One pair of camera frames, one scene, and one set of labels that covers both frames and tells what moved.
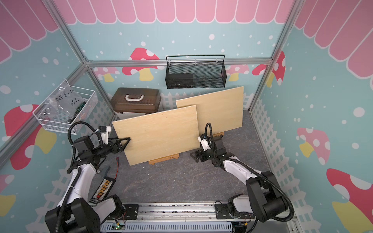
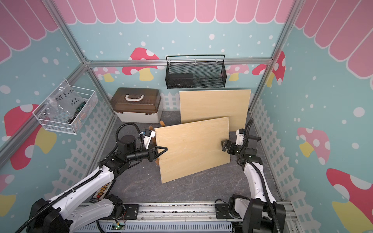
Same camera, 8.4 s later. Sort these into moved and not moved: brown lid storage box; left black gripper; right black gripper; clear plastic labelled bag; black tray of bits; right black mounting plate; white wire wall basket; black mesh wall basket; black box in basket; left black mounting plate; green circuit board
Moved: right black gripper; left black gripper
Not moved: green circuit board; left black mounting plate; brown lid storage box; clear plastic labelled bag; right black mounting plate; white wire wall basket; black box in basket; black mesh wall basket; black tray of bits
